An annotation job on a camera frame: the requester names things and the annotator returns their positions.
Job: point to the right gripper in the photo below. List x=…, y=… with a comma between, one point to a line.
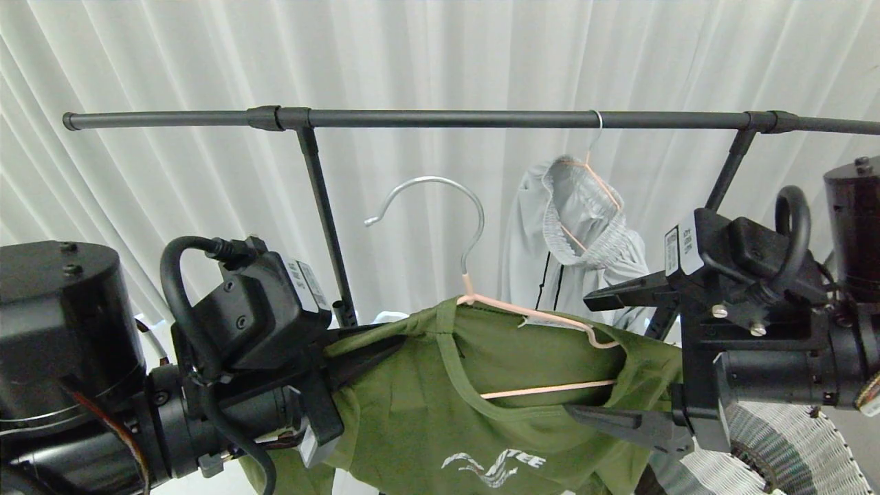
x=770, y=378

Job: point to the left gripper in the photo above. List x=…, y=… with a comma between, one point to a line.
x=289, y=412

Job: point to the green shirt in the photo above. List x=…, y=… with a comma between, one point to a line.
x=412, y=426

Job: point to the pink clothes hanger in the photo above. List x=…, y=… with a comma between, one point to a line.
x=605, y=188
x=468, y=287

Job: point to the pale grey shorts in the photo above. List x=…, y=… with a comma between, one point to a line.
x=529, y=227

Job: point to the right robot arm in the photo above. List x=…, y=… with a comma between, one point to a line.
x=856, y=227

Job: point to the white laundry basket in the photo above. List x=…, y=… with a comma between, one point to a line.
x=790, y=454

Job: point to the black clothes rack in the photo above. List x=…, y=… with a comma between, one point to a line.
x=447, y=119

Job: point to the white curtain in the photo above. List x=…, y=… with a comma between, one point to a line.
x=172, y=55

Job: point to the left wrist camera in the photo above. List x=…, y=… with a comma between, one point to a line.
x=261, y=316

